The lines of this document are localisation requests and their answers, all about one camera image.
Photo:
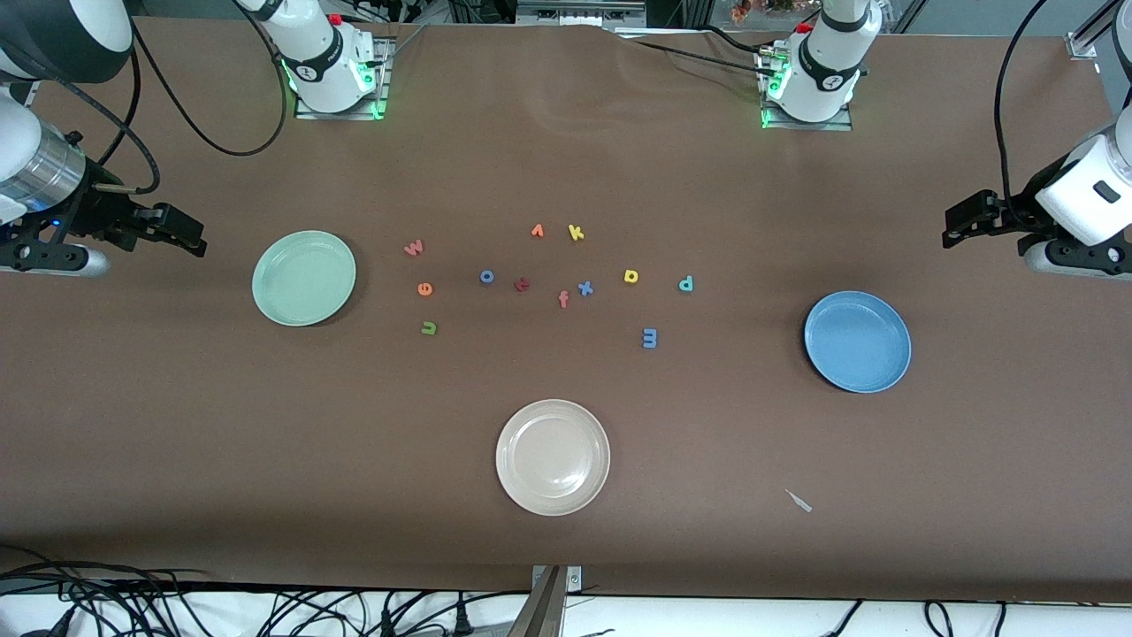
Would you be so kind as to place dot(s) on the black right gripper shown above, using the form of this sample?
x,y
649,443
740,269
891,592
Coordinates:
x,y
99,215

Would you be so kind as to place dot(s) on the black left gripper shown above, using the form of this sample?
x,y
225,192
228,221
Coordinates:
x,y
1014,217

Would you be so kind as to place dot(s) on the mint green plate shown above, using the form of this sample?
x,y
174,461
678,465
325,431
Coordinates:
x,y
303,279

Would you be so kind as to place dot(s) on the blue plate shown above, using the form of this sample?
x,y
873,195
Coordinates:
x,y
858,342

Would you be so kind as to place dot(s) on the aluminium corner profile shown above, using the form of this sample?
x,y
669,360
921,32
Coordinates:
x,y
1083,42

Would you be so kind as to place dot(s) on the orange decorative flowers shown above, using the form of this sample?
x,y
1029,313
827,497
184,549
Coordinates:
x,y
741,11

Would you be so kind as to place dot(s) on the small white paper scrap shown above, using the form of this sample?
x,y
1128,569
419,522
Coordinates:
x,y
799,502

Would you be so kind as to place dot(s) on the brown table cover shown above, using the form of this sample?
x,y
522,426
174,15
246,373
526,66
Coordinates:
x,y
566,159

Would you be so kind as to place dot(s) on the beige plate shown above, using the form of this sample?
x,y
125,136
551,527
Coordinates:
x,y
553,457

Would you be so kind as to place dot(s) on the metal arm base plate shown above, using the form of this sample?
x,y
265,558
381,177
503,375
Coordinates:
x,y
805,126
336,116

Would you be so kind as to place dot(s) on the aluminium frame bar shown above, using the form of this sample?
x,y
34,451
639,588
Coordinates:
x,y
579,11

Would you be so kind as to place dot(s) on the grey metal bracket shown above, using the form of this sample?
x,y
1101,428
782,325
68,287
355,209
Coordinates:
x,y
553,610

